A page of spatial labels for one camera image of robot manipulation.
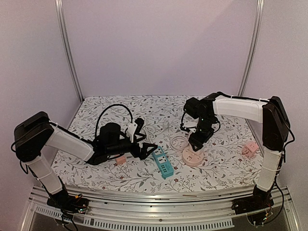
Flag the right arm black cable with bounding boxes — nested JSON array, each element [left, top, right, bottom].
[[180, 112, 221, 135]]

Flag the teal power strip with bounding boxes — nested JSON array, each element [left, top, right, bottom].
[[152, 146, 174, 180]]

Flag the aluminium front rail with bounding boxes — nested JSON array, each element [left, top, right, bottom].
[[24, 185, 293, 229]]

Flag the left aluminium frame post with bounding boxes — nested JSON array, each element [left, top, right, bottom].
[[55, 0, 84, 103]]

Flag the right aluminium frame post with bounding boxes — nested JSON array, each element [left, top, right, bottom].
[[237, 0, 264, 97]]

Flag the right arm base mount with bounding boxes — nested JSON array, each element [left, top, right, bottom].
[[231, 186, 274, 226]]

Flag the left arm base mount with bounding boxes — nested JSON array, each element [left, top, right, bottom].
[[45, 184, 89, 214]]

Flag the white bundled power cord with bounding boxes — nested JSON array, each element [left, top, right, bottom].
[[139, 116, 171, 142]]

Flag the white cube socket adapter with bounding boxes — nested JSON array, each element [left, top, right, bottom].
[[191, 147, 204, 156]]

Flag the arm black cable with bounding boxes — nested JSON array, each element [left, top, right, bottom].
[[180, 112, 221, 135], [95, 103, 134, 140]]

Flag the pink round power strip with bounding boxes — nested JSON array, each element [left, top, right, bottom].
[[181, 146, 204, 167]]

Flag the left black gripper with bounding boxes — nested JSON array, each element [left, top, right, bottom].
[[106, 134, 157, 160]]

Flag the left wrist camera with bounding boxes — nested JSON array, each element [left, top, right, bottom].
[[125, 118, 144, 143]]

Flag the pink cube socket adapter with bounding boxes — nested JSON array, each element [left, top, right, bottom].
[[242, 141, 259, 158]]

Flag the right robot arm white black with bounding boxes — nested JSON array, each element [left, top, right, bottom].
[[183, 91, 293, 210]]

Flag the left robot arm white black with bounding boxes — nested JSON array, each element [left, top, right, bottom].
[[11, 111, 158, 209]]

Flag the floral table mat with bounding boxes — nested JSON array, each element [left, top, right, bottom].
[[52, 95, 263, 193]]

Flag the aluminium frame post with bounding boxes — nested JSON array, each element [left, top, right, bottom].
[[237, 0, 264, 97], [55, 0, 84, 103]]

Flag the small pink charger plug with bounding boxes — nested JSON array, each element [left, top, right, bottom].
[[115, 156, 127, 165]]

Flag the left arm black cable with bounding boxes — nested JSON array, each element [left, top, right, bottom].
[[95, 103, 134, 140]]

